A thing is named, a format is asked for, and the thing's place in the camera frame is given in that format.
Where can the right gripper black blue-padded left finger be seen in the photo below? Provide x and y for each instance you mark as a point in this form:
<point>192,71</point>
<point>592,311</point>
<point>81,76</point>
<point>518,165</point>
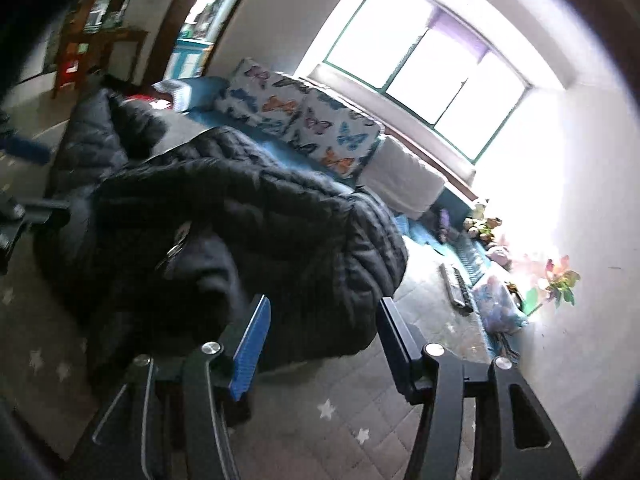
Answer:
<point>163,408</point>

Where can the grey remote control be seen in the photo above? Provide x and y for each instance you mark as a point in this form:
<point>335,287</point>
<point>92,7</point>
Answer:
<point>457,291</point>

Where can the purple plush toy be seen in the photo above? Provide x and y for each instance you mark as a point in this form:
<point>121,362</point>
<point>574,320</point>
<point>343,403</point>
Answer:
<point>446,231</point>

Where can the brown wooden display cabinet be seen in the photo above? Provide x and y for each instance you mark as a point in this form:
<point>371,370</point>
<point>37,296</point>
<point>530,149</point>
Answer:
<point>83,16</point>

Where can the right butterfly print cushion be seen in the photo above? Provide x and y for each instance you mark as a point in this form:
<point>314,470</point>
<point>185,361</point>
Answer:
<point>334,134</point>

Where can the butterfly print cushion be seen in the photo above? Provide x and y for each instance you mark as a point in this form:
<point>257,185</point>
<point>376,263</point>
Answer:
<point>262,98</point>
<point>334,134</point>

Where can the brown wooden side table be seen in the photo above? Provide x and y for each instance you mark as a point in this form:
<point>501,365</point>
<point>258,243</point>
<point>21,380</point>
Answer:
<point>100,47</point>

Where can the pink plush toy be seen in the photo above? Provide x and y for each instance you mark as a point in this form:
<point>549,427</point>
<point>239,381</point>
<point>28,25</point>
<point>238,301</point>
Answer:
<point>500,254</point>

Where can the white plain cushion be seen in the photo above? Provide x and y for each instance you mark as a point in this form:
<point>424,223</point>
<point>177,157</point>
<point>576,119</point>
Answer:
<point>401,179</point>

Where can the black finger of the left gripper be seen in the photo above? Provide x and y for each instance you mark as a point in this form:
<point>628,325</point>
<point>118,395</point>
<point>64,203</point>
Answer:
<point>45,209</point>

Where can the green framed window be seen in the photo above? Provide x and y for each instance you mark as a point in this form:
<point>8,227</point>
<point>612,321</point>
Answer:
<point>435,66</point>

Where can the plush teddy bear toys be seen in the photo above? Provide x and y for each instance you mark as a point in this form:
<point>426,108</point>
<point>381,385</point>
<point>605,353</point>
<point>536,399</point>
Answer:
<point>479,226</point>

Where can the blue sofa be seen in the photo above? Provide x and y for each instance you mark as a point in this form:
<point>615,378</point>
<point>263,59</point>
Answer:
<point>422,295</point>

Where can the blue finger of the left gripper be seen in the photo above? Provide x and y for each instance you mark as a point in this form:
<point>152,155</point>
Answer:
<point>21,148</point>

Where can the left butterfly print cushion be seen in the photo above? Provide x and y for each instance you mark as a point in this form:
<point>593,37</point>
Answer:
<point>262,98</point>

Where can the red plastic stool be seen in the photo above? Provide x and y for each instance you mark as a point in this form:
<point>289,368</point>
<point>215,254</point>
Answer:
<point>68,62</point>

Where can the colourful pinwheel toy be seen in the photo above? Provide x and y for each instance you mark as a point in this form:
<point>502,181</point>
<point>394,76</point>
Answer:
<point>549,282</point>

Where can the pastel printed plastic bag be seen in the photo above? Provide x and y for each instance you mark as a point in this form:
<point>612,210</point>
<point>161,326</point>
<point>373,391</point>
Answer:
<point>497,309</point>

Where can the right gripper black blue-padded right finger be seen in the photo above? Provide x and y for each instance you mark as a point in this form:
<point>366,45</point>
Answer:
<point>514,436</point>

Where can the dark brown door frame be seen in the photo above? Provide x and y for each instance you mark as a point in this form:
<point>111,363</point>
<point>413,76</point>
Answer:
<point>186,38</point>

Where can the black puffer down jacket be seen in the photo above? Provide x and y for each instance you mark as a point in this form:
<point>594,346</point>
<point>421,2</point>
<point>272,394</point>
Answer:
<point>163,251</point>

